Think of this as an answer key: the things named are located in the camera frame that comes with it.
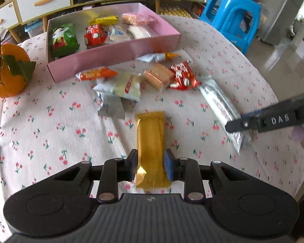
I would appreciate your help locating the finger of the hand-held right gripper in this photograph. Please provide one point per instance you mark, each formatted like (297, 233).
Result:
(243, 125)
(250, 113)

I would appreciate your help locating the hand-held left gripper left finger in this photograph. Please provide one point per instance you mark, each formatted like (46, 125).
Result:
(133, 165)

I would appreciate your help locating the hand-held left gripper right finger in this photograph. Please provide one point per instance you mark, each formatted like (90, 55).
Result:
(169, 165)

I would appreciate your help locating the golden bar packet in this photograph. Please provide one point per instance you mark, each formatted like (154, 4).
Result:
(150, 136)

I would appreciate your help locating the long silver snack packet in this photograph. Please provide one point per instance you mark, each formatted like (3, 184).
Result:
(217, 101)

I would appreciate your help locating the grey foil packet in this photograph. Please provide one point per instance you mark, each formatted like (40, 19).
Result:
(111, 107)

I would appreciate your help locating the red snack packet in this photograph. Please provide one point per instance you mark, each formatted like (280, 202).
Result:
(95, 35)
(183, 77)

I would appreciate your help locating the cream white snack packet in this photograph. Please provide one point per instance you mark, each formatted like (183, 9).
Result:
(119, 86)

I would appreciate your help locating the clear wafer packet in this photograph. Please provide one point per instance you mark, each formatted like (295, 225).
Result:
(158, 77)

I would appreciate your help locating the small orange chip packet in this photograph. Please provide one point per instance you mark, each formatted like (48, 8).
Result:
(96, 74)

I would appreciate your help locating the silver and orange snack packet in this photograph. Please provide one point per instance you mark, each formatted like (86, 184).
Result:
(152, 57)

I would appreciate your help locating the pink cardboard box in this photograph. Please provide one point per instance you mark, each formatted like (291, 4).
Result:
(111, 55)

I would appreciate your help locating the blue white snack packet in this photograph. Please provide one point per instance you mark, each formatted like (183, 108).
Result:
(119, 33)

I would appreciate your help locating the clear rice cracker packet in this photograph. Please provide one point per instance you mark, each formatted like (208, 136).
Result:
(141, 31)

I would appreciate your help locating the green snack packet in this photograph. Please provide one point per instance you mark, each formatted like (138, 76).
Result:
(64, 40)

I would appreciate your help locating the pink snack packet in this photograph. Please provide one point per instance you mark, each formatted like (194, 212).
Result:
(135, 19)

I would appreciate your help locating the yellow labelled snack packet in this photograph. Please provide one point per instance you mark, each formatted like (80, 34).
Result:
(103, 20)

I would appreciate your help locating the cherry print tablecloth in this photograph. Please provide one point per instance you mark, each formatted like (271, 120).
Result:
(65, 136)

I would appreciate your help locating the blue plastic stool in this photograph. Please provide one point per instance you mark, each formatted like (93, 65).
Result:
(230, 15)

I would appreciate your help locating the grey refrigerator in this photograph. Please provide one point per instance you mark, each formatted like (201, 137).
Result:
(283, 10)

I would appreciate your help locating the yellow egg tray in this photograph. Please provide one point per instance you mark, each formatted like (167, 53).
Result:
(176, 10)

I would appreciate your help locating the large orange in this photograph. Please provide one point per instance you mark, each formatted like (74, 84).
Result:
(12, 81)

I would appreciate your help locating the blue lid storage box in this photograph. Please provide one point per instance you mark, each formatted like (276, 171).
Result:
(34, 29)

